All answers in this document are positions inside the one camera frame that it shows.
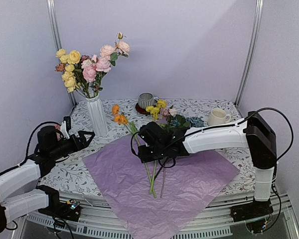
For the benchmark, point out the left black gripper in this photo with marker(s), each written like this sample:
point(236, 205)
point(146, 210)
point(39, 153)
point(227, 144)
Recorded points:
point(83, 143)

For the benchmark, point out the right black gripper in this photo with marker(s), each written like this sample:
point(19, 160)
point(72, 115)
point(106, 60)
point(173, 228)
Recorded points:
point(144, 156)

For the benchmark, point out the white ribbed vase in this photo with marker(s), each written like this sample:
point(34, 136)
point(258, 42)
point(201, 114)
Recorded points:
point(97, 116)

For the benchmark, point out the white printed ribbon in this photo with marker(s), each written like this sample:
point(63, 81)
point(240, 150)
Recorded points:
point(73, 159)

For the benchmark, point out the mauve pink flower stem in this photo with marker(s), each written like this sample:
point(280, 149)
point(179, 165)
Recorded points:
point(168, 114)

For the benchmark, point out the orange flower stem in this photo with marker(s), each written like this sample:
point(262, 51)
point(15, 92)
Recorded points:
point(121, 119)

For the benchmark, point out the blue fabric flower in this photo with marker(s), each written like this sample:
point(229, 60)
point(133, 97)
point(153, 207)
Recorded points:
point(182, 123)

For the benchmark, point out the bright yellow flower stem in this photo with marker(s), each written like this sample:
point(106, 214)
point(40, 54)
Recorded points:
point(154, 112)

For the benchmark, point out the purple wrapping paper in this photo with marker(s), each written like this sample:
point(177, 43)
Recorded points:
point(162, 209)

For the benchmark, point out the dusty red white flower stem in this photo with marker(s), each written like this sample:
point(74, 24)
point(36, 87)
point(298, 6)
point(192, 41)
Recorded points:
point(69, 63)

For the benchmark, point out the pale yellow rose stem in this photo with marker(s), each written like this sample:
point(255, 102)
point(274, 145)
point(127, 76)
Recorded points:
point(72, 73)

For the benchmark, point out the peach pink rose stem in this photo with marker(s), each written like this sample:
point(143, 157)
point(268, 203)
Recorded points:
point(109, 55)

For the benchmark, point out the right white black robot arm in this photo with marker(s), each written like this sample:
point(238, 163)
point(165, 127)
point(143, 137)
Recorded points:
point(251, 132)

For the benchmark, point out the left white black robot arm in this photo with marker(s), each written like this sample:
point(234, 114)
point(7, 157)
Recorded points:
point(54, 145)

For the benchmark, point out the pink patterned ball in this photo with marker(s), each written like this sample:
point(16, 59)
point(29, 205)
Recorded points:
point(57, 127)

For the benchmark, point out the dark red coaster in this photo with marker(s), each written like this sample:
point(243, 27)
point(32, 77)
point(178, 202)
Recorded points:
point(141, 110)

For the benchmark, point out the floral patterned table mat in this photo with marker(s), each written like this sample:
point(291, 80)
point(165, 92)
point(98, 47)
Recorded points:
point(76, 179)

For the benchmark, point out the striped grey mug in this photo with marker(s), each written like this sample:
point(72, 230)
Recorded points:
point(147, 99)

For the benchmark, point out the cream white mug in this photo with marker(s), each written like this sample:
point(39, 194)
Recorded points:
point(218, 116)

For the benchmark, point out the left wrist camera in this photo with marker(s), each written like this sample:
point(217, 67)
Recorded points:
point(65, 127)

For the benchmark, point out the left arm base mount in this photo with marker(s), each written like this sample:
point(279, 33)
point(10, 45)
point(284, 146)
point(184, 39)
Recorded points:
point(70, 210)

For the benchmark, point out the aluminium front rail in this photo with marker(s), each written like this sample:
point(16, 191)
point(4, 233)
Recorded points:
point(99, 221)

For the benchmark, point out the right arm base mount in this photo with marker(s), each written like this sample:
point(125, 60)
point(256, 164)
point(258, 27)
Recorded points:
point(251, 210)

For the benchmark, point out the left aluminium frame post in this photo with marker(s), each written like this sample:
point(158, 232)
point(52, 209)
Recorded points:
point(54, 24)

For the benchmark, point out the aluminium frame post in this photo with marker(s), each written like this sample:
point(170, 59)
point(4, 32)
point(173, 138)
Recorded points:
point(251, 50)
point(54, 24)

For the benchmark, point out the right aluminium frame post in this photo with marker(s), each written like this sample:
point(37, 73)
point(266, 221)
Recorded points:
point(251, 50)

